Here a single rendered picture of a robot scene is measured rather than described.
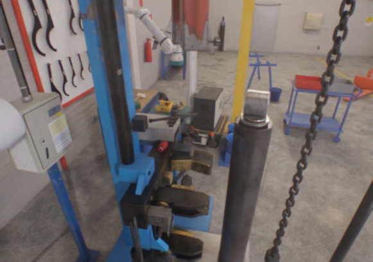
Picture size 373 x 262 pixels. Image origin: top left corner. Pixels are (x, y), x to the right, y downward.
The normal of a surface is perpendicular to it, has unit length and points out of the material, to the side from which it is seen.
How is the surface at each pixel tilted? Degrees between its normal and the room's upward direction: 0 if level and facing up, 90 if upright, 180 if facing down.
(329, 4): 90
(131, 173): 90
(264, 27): 90
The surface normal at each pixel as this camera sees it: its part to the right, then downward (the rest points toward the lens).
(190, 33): 0.15, 0.46
